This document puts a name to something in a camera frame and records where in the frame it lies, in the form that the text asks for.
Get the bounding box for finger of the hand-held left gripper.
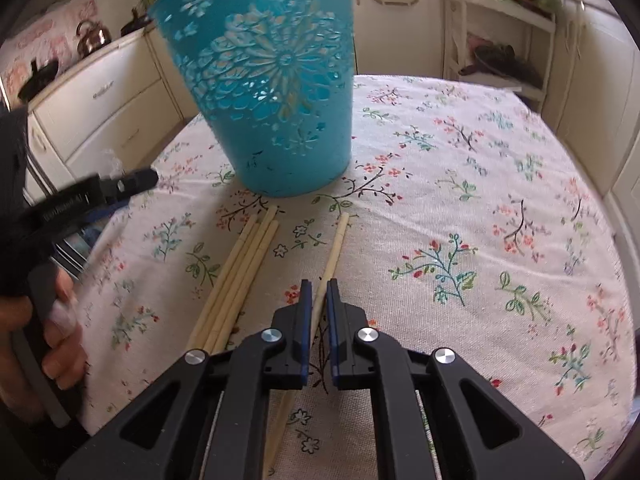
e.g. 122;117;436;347
97;167;160;197
80;199;132;232

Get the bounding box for pale bamboo chopstick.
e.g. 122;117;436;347
187;217;255;351
261;211;350;480
216;221;281;347
197;220;262;352

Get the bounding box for white slatted rack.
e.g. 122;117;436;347
442;0;558;111

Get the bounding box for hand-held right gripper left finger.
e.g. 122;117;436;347
57;280;314;480

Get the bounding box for steel kettle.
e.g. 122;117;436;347
76;20;112;56

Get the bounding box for bundle of bamboo chopsticks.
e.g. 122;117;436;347
206;207;277;351

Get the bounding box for black frying pan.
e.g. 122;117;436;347
17;60;61;101

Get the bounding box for cream cabinet with small drawers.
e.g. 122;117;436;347
542;0;640;201

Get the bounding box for cream wide drawer cabinet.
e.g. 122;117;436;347
27;35;186;186

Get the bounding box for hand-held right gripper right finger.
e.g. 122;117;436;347
326;278;586;480

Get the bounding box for floral tablecloth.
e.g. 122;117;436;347
75;74;638;480

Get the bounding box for person's left hand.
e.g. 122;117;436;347
0;267;90;411

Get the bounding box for dark shoes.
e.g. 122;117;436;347
460;42;543;88

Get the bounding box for teal perforated plastic basket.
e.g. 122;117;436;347
148;0;357;198

